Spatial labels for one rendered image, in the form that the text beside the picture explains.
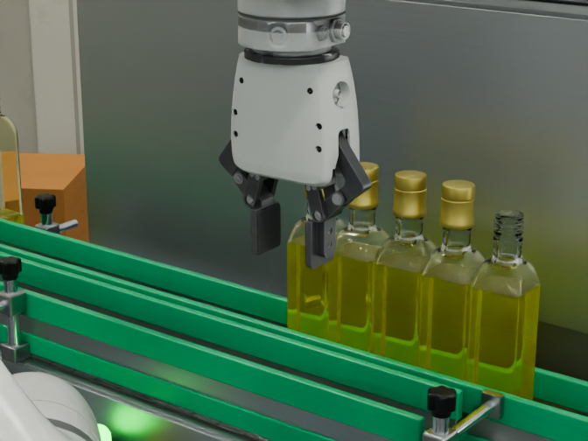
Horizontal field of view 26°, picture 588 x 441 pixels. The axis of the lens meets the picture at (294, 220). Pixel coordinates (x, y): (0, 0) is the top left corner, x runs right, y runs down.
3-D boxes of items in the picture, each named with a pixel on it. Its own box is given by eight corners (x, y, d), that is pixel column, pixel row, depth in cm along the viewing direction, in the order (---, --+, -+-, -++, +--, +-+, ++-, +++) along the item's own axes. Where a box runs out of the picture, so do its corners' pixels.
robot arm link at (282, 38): (371, 10, 100) (370, 47, 101) (281, 0, 105) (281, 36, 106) (308, 24, 93) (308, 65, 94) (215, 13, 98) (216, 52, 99)
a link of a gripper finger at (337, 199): (360, 185, 101) (359, 265, 103) (327, 179, 103) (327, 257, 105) (337, 195, 99) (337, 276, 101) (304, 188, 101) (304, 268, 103)
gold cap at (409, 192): (432, 213, 135) (434, 172, 133) (415, 221, 132) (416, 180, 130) (403, 206, 136) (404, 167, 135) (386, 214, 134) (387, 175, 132)
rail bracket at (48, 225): (88, 277, 185) (83, 189, 180) (53, 290, 179) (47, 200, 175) (69, 271, 187) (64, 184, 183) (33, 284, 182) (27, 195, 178)
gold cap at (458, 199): (480, 223, 131) (482, 182, 130) (463, 232, 128) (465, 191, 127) (450, 217, 133) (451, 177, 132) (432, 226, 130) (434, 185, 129)
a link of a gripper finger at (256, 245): (281, 170, 106) (281, 246, 108) (250, 164, 108) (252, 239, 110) (257, 178, 103) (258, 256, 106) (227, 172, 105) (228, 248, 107)
